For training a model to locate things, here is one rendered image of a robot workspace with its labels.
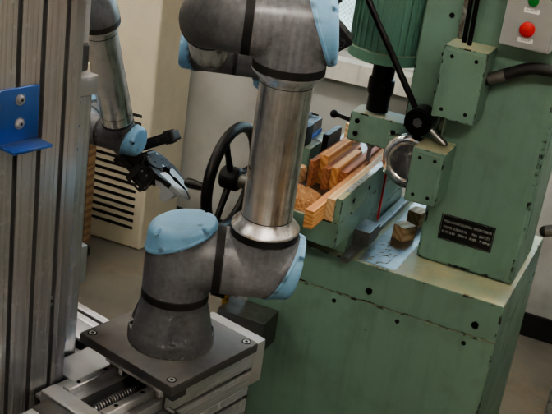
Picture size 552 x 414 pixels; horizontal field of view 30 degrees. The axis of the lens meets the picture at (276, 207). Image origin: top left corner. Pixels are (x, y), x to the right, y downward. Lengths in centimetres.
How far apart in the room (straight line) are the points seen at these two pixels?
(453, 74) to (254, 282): 65
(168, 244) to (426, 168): 68
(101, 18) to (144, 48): 153
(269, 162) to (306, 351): 85
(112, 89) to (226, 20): 83
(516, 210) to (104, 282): 190
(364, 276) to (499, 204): 33
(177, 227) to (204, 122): 235
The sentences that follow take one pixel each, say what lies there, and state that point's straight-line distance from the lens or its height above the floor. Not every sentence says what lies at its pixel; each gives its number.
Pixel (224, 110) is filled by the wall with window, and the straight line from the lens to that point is 398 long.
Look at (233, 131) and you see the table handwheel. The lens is 249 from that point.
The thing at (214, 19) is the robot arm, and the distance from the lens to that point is 154.
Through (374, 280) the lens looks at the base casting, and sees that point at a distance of 226.
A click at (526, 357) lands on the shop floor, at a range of 374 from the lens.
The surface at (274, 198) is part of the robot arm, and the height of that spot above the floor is 112.
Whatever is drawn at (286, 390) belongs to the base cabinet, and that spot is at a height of 42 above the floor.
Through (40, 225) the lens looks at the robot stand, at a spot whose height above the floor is 104.
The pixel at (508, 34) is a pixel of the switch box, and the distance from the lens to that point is 209.
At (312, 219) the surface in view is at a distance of 211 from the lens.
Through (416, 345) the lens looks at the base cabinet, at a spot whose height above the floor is 65.
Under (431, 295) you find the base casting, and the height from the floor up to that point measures 78.
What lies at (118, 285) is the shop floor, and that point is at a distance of 374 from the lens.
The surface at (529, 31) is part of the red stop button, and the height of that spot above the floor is 136.
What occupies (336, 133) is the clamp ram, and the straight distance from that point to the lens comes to 245.
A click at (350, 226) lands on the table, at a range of 226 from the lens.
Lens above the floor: 175
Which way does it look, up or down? 23 degrees down
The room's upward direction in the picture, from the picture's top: 8 degrees clockwise
